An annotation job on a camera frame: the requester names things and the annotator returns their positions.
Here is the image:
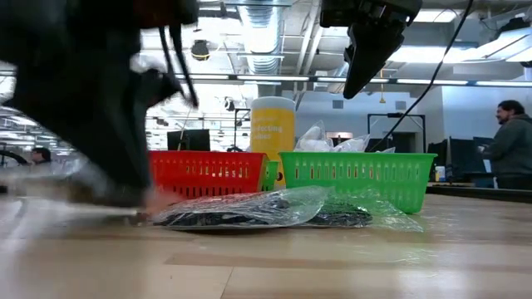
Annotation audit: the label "red plastic basket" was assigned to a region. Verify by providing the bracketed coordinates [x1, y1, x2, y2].
[148, 149, 270, 199]

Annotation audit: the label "black metal table frame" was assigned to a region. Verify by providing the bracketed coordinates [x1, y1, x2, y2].
[426, 182, 532, 205]

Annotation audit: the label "silver ventilation duct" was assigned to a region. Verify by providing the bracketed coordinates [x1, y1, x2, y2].
[236, 0, 288, 76]

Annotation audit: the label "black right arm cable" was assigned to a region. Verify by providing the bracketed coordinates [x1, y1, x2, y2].
[368, 0, 475, 153]

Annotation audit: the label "yellow disinfecting wipes canister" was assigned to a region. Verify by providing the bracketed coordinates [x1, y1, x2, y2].
[249, 96, 297, 187]

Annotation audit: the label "green plastic basket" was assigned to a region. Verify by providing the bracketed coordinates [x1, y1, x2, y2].
[261, 160, 280, 193]
[278, 151, 438, 215]

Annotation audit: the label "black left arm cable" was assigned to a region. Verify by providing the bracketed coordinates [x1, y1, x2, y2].
[159, 23, 200, 108]

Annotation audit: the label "person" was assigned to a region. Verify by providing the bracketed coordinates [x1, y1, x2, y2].
[31, 147, 53, 165]
[481, 99, 532, 191]

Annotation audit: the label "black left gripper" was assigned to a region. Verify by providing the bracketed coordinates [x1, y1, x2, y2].
[0, 0, 200, 208]

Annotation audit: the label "white plastic bag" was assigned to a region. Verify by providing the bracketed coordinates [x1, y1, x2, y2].
[293, 120, 330, 153]

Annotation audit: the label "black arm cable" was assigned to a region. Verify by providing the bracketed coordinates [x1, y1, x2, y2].
[368, 0, 475, 153]
[159, 23, 200, 108]

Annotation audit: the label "dark desk monitors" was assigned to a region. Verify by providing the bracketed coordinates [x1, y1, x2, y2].
[427, 136, 500, 188]

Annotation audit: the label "black stand frame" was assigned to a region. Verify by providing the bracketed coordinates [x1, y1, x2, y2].
[367, 112, 427, 153]

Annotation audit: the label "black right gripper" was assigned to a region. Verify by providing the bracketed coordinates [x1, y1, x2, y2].
[319, 0, 423, 100]

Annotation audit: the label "black monitor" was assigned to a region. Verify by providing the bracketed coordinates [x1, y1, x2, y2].
[166, 129, 212, 153]

